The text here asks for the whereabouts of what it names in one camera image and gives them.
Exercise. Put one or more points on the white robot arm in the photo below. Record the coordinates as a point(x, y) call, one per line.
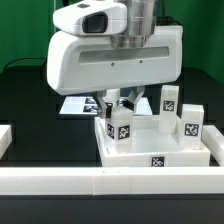
point(128, 23)

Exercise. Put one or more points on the white square tabletop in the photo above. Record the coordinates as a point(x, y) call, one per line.
point(150, 148)

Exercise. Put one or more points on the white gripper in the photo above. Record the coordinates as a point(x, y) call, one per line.
point(90, 64)

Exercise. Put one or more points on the white obstacle fence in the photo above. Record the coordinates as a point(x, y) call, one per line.
point(110, 181)

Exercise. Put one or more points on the white fiducial marker board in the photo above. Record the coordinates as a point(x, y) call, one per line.
point(85, 105)

